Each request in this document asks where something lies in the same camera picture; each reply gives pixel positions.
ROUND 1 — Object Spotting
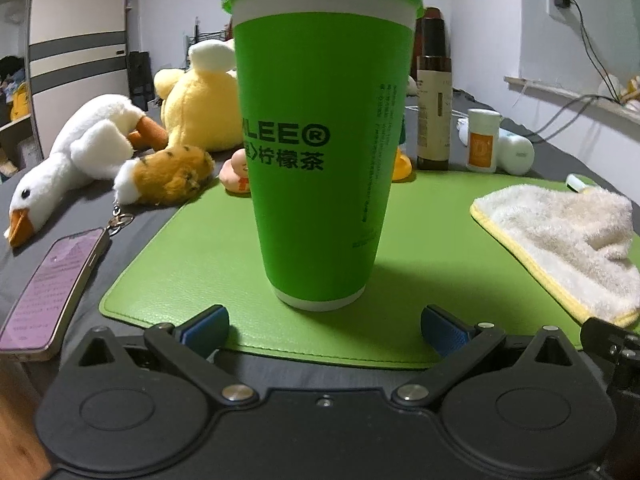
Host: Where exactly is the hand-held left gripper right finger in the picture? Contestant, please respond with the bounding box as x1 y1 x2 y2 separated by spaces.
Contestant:
392 305 586 406

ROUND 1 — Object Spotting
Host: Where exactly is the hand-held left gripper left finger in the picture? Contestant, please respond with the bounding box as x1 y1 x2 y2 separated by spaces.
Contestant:
67 305 258 406

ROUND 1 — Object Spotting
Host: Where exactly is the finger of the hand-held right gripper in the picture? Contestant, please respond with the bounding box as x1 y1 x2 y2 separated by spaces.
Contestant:
580 316 640 396

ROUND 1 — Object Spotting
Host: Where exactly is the white cloth with yellow edge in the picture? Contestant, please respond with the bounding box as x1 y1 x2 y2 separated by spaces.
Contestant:
470 185 640 326

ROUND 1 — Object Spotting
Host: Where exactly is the green cup with lid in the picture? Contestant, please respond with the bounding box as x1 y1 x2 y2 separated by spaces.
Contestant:
221 0 423 313

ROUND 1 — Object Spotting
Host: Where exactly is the green desk mat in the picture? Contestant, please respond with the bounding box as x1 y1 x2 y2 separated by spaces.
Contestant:
98 170 640 371

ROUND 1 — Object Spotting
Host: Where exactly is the metal keyring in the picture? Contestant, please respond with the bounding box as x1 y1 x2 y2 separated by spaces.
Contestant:
105 205 136 237

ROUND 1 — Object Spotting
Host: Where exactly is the small white and green device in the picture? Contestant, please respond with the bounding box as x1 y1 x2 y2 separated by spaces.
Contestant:
565 173 601 195

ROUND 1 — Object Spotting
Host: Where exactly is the pink rubber duck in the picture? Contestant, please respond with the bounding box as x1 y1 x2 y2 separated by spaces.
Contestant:
219 149 252 196

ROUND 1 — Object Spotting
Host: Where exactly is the smartphone with pink screen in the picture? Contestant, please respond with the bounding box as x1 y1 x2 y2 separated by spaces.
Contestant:
0 227 111 362

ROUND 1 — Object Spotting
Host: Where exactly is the yellow rubber duck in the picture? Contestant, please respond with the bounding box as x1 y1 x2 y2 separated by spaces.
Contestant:
390 147 415 183

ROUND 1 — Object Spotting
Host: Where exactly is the white pill bottle orange label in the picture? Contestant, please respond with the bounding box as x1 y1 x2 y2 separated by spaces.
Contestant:
466 108 502 173

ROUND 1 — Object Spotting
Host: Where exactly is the white squat plastic bottle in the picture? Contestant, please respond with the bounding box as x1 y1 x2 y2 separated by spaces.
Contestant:
495 129 536 177

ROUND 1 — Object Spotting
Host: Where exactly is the large yellow plush toy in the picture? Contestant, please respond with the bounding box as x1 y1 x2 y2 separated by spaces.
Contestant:
153 40 246 153

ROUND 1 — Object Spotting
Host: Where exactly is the white goose plush toy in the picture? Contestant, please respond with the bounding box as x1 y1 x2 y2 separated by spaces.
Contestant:
4 94 168 248

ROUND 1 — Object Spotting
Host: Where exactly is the brown spray bottle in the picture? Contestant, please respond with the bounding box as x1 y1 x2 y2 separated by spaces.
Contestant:
415 6 453 171

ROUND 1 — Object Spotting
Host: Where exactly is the white plastic bag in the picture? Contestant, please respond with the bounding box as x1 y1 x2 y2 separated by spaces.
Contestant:
597 74 626 103

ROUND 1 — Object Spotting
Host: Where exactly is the small orange striped plush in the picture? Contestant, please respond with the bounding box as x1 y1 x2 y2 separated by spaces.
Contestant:
620 75 640 106

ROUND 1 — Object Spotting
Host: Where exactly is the black suitcase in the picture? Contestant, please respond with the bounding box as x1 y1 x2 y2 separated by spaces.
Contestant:
126 50 153 111

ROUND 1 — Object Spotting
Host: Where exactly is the yellow printed bag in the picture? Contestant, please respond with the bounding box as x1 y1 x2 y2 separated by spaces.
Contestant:
10 82 33 121

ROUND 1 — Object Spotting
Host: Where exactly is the white and grey wardrobe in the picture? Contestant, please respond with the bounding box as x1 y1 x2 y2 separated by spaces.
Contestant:
0 0 143 171

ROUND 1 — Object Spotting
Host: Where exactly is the tiger plush keychain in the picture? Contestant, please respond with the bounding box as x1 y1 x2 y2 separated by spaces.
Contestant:
112 144 217 207

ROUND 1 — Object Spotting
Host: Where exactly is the black wire rack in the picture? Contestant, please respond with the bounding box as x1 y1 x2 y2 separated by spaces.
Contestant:
184 15 236 68

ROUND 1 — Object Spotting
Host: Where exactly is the black charger cable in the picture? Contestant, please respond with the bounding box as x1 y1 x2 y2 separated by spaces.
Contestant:
520 0 640 143

